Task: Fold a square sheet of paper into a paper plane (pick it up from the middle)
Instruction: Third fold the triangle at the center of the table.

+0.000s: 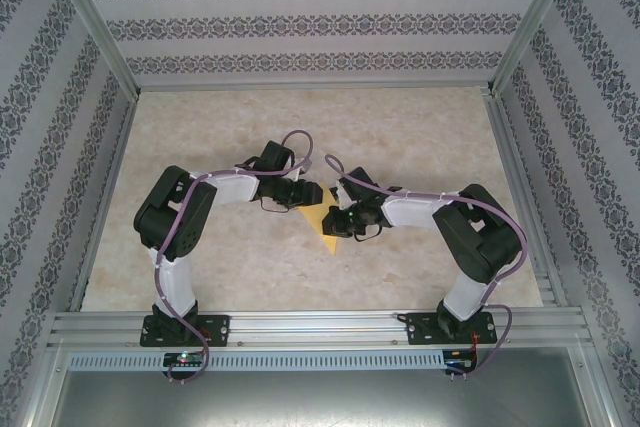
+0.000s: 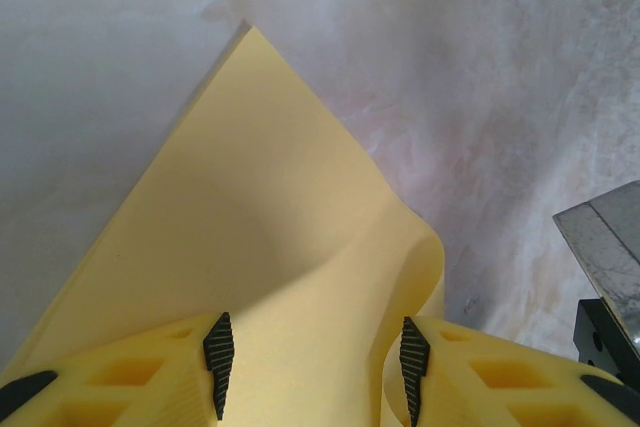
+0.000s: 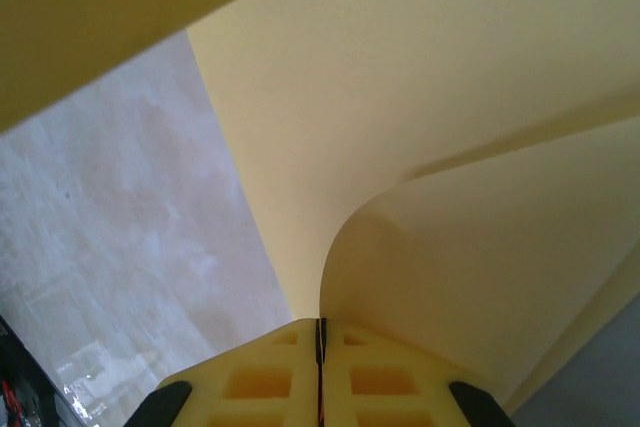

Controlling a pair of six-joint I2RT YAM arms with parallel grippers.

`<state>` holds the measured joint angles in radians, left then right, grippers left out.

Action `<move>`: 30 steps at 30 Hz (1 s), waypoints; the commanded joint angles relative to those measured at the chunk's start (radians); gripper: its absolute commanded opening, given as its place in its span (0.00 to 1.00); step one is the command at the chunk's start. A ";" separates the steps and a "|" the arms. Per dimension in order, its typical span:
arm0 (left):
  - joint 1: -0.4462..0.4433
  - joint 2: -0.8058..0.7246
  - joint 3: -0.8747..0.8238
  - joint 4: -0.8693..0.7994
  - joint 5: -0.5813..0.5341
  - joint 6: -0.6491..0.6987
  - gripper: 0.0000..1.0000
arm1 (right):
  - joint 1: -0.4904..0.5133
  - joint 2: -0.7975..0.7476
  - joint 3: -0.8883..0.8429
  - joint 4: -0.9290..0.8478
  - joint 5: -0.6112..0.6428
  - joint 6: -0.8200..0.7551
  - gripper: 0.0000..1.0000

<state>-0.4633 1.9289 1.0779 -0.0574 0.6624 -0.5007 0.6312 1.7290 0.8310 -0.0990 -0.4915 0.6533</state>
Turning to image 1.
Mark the yellow paper sheet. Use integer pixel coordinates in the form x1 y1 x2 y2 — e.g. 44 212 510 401
298 181 346 256

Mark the grey metal sheet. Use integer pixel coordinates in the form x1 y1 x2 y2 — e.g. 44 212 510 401
49 369 616 427

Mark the right gripper thin black cable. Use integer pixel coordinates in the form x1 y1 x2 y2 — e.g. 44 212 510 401
352 224 384 244

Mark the gripper thin black cable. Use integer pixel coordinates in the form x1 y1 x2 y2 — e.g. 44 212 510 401
259 196 289 215
352 224 384 244

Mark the left gripper thin black cable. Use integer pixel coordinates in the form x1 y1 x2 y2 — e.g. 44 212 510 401
259 196 289 215

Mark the aluminium frame cross beam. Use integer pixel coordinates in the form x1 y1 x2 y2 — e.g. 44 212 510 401
134 79 496 94

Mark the aluminium mounting rail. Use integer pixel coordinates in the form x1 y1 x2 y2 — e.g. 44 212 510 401
47 310 594 349

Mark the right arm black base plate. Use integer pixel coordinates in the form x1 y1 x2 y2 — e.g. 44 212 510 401
407 311 496 347

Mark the slotted grey cable duct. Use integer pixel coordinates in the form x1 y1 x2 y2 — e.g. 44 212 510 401
67 350 446 371

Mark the aluminium side rail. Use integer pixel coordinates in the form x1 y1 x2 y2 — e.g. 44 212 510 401
67 94 141 313
480 91 574 308

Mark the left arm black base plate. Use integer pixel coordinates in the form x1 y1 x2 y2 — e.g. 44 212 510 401
141 314 231 348

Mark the aluminium frame post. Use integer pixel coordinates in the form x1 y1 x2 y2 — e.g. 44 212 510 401
487 0 586 96
44 0 141 101

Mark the aluminium frame leg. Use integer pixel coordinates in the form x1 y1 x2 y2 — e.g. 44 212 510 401
567 344 630 427
14 341 69 427

